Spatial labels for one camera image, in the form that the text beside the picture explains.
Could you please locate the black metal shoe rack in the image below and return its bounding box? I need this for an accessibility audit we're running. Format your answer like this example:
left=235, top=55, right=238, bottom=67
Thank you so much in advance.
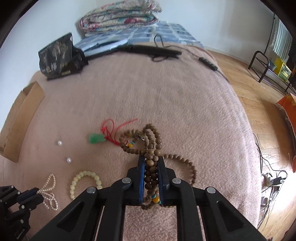
left=248, top=50, right=296, bottom=93

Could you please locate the brown cardboard box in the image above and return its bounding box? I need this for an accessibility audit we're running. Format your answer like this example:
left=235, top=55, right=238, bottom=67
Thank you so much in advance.
left=0, top=81, right=45, bottom=163

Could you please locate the black cable with inline controller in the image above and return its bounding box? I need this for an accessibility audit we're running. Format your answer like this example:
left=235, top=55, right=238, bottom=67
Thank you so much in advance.
left=151, top=34, right=230, bottom=82

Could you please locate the shiny plastic bag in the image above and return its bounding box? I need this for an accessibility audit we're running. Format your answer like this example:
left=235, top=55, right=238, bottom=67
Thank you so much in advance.
left=82, top=38, right=128, bottom=57

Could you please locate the yellow green box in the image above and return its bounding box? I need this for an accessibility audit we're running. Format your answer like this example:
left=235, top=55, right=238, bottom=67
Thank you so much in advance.
left=274, top=57, right=292, bottom=82

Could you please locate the white pearl necklace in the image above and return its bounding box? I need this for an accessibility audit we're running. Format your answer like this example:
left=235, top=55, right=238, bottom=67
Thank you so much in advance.
left=38, top=173, right=59, bottom=211

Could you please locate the pale yellow bead bracelet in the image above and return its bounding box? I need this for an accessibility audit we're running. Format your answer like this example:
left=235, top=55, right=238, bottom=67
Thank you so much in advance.
left=70, top=170, right=103, bottom=200

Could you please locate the long black flat bar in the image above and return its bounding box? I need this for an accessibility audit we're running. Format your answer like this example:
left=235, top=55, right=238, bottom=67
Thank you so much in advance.
left=110, top=44, right=183, bottom=62

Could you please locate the bundle of floor cables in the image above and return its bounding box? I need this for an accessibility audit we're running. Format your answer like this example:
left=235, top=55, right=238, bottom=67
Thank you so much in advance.
left=253, top=133, right=290, bottom=229

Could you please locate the blue patterned bed sheet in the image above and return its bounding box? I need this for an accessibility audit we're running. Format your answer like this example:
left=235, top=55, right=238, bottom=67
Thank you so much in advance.
left=73, top=20, right=205, bottom=57

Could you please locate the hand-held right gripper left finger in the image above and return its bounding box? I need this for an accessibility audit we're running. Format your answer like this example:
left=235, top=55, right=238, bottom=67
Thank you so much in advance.
left=30, top=155, right=146, bottom=241

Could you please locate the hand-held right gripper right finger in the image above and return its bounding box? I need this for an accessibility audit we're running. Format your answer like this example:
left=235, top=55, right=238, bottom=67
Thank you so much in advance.
left=158, top=157, right=267, bottom=241

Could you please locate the black gift bag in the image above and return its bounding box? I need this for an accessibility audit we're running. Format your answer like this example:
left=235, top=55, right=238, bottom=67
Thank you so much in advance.
left=38, top=33, right=75, bottom=81

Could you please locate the orange cardboard box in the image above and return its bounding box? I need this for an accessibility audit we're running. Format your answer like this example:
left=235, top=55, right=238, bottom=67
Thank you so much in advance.
left=276, top=93, right=296, bottom=133

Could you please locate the white power strip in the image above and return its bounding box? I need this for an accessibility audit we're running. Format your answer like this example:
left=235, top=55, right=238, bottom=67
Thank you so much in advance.
left=261, top=173, right=287, bottom=193

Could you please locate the striped green white cloth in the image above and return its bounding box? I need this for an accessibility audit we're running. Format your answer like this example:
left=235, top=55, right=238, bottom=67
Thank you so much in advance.
left=272, top=19, right=293, bottom=61

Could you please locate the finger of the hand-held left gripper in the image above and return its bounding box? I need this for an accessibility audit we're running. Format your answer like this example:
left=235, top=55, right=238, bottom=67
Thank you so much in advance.
left=20, top=195, right=45, bottom=212
left=17, top=188, right=40, bottom=202

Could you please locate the folded floral quilt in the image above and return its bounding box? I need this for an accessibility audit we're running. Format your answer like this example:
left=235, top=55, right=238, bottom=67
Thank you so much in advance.
left=79, top=0, right=162, bottom=32

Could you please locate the green jade pendant red cord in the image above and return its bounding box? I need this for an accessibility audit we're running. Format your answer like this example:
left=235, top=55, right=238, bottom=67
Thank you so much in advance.
left=89, top=118, right=138, bottom=147

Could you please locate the pink blanket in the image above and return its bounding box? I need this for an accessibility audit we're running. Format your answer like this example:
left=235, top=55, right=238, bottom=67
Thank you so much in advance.
left=0, top=42, right=263, bottom=241

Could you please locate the brown wooden bead necklace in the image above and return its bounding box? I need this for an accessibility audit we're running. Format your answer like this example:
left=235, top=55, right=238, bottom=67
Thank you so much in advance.
left=118, top=123, right=197, bottom=210

